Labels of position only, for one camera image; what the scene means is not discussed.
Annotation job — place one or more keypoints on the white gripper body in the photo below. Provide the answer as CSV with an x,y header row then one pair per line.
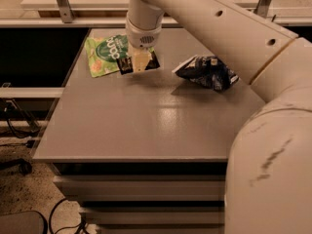
x,y
142,36

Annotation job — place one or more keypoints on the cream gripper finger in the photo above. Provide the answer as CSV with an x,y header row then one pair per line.
x,y
140,58

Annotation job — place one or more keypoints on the dark chocolate rxbar wrapper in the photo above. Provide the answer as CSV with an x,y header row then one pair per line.
x,y
125,63

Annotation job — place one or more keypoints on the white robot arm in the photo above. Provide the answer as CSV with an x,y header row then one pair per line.
x,y
268,186

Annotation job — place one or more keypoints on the green rice chip bag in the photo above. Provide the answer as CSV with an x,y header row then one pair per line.
x,y
103,53

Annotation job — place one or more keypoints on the blue crumpled chip bag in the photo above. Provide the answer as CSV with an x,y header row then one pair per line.
x,y
207,71

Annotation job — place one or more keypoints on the grey drawer cabinet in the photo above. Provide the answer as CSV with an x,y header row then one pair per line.
x,y
146,198

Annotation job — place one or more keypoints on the dark grey floor object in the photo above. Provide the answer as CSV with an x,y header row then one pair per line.
x,y
30,222

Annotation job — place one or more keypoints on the metal railing frame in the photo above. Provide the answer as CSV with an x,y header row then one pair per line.
x,y
45,13

